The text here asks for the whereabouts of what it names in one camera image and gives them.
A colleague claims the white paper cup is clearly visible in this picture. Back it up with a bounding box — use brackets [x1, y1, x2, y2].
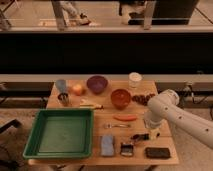
[129, 72, 142, 88]

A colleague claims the red bowl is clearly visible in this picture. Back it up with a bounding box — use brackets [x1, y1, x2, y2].
[111, 89, 131, 110]

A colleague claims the purple bowl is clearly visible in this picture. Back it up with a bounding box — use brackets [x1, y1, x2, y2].
[87, 75, 108, 94]

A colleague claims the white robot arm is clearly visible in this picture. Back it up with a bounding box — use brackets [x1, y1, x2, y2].
[144, 89, 213, 149]

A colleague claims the blue plastic cup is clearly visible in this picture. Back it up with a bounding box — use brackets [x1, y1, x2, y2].
[55, 79, 67, 93]

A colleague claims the green plastic tray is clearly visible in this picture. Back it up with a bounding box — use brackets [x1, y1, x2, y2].
[23, 109, 94, 159]

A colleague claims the black handled brush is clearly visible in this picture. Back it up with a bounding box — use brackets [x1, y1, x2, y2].
[120, 133, 149, 157]

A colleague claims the yellow banana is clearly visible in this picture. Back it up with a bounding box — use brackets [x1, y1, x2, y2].
[80, 99, 103, 109]

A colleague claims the wooden table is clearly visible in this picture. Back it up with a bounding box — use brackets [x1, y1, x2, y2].
[28, 80, 179, 167]

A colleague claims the blue sponge near tray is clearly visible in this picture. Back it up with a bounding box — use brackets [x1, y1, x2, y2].
[101, 134, 114, 157]

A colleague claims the bunch of dark grapes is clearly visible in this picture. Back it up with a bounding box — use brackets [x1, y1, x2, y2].
[132, 93, 154, 106]

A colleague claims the black rectangular sponge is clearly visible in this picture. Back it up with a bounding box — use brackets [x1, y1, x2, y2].
[145, 147, 171, 159]

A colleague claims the orange carrot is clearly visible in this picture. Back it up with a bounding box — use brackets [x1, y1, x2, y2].
[113, 115, 137, 121]

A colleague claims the dark metal cup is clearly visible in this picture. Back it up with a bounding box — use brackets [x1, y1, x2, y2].
[58, 93, 69, 106]

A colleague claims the red yellow apple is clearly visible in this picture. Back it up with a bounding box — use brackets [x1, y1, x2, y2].
[72, 84, 83, 96]

